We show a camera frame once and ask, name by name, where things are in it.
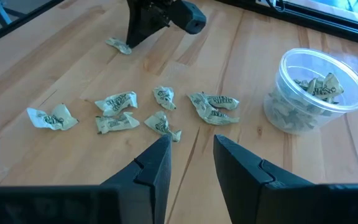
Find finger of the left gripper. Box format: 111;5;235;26
125;0;168;49

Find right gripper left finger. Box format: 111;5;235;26
100;134;173;224

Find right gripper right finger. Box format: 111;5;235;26
213;134;319;224

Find heap of packets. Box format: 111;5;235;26
267;72;345;132

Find clear plastic round container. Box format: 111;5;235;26
262;47;358;136

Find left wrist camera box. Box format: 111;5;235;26
154;0;208;35

